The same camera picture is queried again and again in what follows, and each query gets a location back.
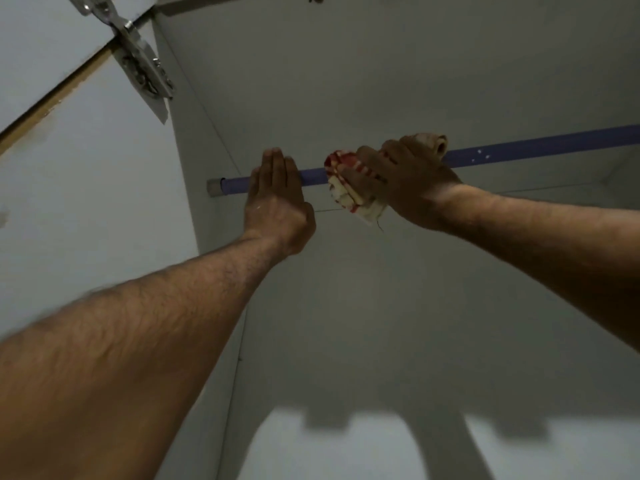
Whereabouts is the person's left hand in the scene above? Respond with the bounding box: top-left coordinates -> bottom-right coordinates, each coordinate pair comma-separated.
241,147 -> 317,259

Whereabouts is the person's right hand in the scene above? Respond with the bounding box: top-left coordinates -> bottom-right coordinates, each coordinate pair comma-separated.
339,134 -> 465,233

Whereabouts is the red and white cloth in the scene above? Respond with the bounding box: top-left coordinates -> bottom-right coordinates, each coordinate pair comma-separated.
323,133 -> 449,228

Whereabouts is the blue wardrobe rod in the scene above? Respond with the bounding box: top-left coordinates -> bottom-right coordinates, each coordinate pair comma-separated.
222,123 -> 640,195

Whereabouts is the person's left forearm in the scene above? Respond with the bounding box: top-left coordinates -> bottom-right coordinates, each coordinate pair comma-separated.
0,234 -> 301,480

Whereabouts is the person's right forearm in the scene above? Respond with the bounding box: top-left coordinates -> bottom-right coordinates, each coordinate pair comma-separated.
435,183 -> 640,353

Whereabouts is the metal door hinge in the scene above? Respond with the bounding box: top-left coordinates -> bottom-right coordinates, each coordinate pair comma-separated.
63,0 -> 121,25
113,19 -> 177,127

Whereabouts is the white upper cabinet door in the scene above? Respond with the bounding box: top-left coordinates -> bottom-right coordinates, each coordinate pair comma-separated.
0,0 -> 157,138

